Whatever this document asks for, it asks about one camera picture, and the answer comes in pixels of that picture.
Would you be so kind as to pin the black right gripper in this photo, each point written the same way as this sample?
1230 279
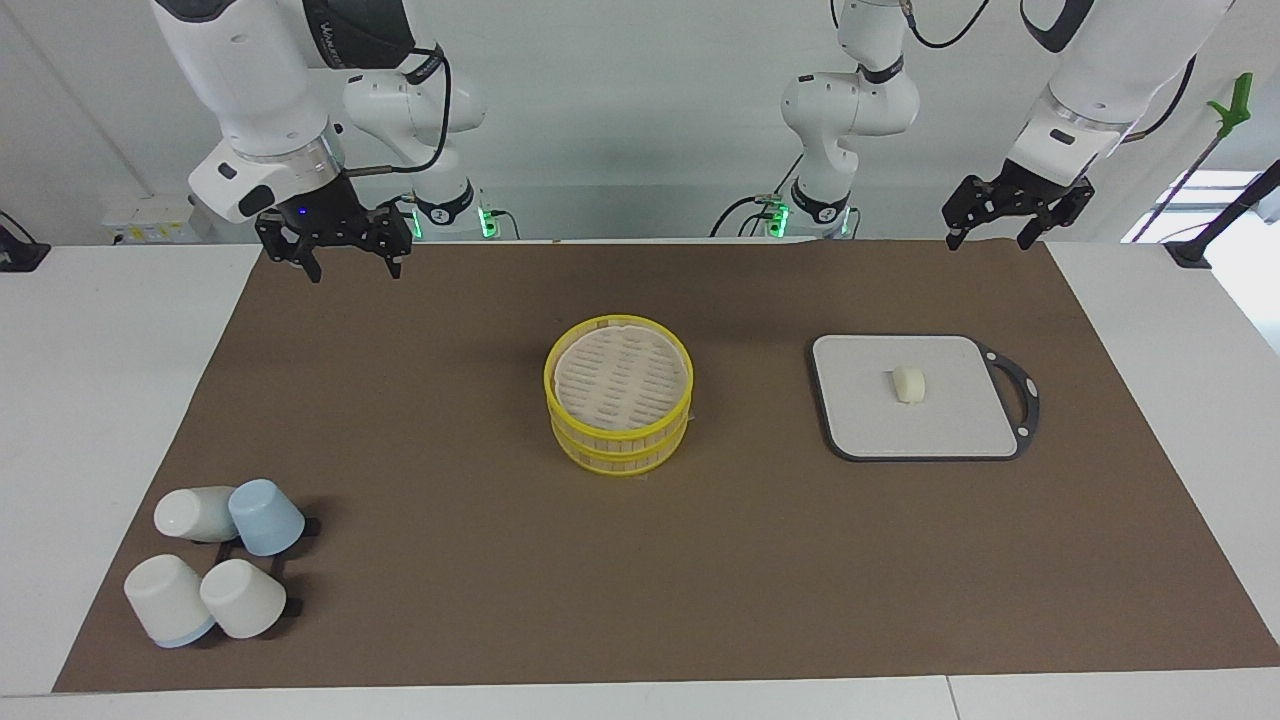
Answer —
335 222

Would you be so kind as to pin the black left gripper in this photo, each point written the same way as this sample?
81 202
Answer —
1015 195

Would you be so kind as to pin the white steamed bun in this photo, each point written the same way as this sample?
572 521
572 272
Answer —
909 385

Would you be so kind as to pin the yellow steamer tier with slats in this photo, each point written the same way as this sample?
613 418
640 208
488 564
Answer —
620 375

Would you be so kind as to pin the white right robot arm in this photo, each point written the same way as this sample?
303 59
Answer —
250 80

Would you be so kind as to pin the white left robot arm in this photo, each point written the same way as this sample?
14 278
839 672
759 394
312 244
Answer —
1110 70

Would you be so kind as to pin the yellow steamer base tier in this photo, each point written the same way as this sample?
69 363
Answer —
615 455

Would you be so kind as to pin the white power strip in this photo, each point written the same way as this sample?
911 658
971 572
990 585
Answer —
150 220

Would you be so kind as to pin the grey cutting board black rim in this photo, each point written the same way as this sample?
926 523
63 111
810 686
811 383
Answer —
900 430

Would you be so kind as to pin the light blue cup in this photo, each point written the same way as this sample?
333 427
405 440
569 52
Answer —
265 515

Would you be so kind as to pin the green clamp on thin rod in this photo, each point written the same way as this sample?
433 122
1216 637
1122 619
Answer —
1236 100

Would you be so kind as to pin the white cup lying sideways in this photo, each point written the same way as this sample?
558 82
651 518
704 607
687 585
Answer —
190 513

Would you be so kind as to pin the brown table mat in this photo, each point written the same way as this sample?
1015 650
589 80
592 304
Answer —
450 560

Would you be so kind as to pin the plain white cup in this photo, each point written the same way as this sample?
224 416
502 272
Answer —
243 598

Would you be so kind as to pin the white cup with blue rim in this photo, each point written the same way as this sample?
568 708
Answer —
165 600

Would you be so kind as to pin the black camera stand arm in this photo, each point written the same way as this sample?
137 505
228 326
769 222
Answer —
1230 215

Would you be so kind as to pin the black clamp mount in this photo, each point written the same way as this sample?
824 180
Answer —
20 255

